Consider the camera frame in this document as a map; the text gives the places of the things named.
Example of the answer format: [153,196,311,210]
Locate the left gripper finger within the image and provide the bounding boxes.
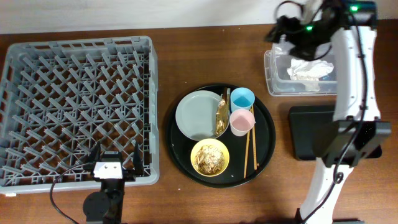
[90,142,101,162]
[132,142,144,176]

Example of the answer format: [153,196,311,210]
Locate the white napkin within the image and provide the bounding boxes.
[287,58,334,81]

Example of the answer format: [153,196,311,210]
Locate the light blue cup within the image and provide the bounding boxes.
[230,87,256,112]

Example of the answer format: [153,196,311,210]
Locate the gold foil wrapper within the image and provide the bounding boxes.
[215,87,230,136]

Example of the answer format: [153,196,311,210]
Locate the pink cup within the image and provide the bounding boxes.
[229,109,256,137]

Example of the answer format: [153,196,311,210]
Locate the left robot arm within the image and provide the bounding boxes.
[83,143,144,223]

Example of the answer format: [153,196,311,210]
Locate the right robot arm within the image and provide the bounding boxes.
[266,1,391,223]

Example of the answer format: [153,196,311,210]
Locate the grey dishwasher rack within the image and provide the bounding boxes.
[1,36,160,196]

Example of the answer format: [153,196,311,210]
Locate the clear plastic bin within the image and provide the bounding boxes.
[264,39,337,96]

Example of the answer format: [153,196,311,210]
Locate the yellow bowl with food scraps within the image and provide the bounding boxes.
[190,139,230,177]

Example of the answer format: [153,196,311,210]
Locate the grey plate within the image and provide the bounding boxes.
[175,90,221,141]

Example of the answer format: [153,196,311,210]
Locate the black rectangular tray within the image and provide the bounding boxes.
[289,105,391,161]

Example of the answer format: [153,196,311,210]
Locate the right wooden chopstick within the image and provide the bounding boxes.
[251,105,258,170]

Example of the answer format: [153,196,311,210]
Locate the wooden chopstick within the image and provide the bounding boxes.
[251,105,258,170]
[243,131,250,179]

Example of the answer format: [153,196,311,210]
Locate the left wooden chopstick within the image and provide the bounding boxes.
[243,131,250,179]

